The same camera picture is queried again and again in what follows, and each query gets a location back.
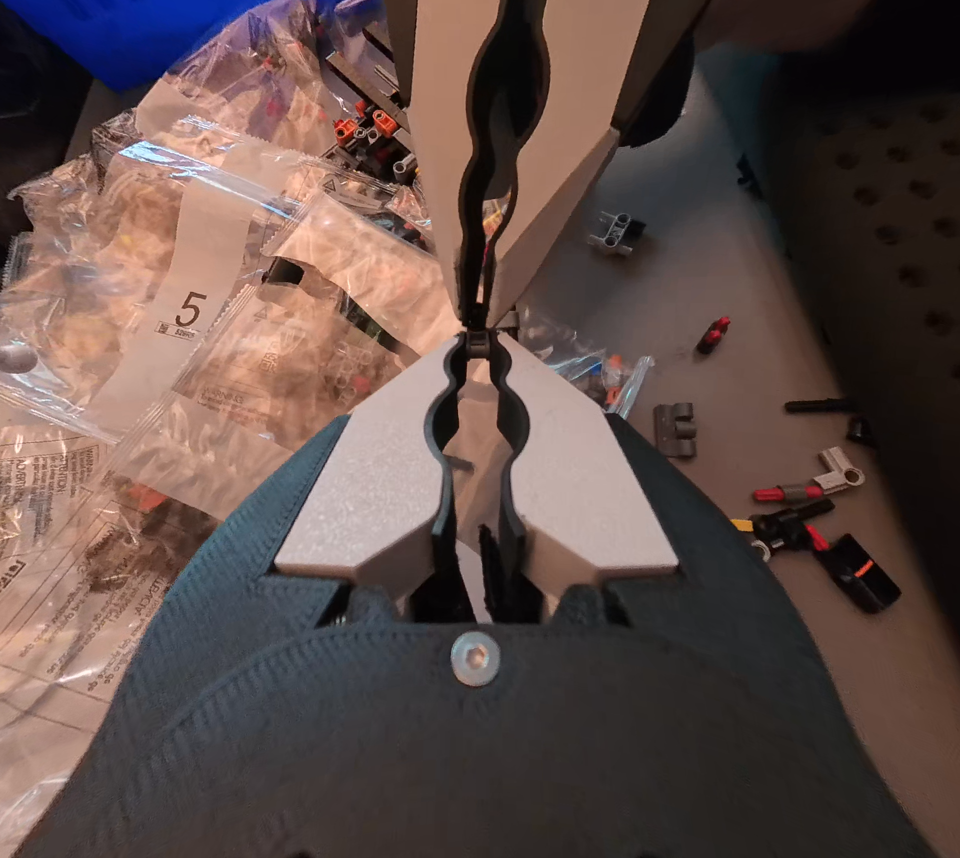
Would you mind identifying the small black lego connector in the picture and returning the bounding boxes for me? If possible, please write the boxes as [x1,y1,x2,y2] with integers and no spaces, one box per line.
[750,498,837,555]

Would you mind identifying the black yellow lego connector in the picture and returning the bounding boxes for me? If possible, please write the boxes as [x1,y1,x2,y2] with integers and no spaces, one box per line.
[727,513,774,563]

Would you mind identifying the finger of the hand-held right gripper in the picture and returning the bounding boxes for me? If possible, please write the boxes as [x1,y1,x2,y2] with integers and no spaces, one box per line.
[480,0,674,332]
[414,0,511,324]

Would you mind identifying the dark grey lego triple connector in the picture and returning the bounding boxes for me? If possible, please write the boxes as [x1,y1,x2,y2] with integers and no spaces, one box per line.
[652,402,699,460]

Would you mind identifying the lego chassis frame assembly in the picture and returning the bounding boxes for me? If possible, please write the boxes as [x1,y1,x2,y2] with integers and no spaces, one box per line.
[322,22,429,188]

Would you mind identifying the small lego pieces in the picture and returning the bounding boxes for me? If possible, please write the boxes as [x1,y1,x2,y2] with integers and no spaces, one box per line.
[588,209,648,258]

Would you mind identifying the black lego axle connector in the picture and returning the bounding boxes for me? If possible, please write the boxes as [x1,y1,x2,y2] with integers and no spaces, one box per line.
[463,303,498,360]

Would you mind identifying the large clear bag white label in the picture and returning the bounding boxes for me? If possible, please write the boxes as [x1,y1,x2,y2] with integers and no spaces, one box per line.
[90,112,459,454]

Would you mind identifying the pile of clear lego bags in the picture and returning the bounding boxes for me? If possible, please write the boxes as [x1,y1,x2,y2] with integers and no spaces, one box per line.
[0,0,655,724]

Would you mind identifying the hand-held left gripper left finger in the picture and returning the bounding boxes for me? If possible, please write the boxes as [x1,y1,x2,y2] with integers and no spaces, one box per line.
[273,337,470,624]

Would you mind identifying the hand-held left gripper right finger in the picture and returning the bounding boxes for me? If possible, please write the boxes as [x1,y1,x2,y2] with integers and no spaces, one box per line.
[487,335,681,624]

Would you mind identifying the black lego panel red stripe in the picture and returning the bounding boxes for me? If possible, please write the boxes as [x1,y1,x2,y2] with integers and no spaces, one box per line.
[813,534,903,615]

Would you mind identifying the black perforated pad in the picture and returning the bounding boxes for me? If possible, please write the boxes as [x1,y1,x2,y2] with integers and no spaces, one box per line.
[750,48,960,574]

